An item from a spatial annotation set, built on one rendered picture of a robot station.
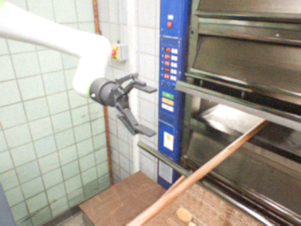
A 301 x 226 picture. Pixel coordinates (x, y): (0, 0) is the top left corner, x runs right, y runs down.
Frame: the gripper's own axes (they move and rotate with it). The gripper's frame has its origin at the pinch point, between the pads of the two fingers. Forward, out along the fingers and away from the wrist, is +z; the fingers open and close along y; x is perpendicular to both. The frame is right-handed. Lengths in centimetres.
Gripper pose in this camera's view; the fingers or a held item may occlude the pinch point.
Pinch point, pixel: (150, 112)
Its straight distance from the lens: 67.1
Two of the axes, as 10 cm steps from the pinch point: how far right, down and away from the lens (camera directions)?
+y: 0.0, 9.0, 4.4
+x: -7.3, 3.0, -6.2
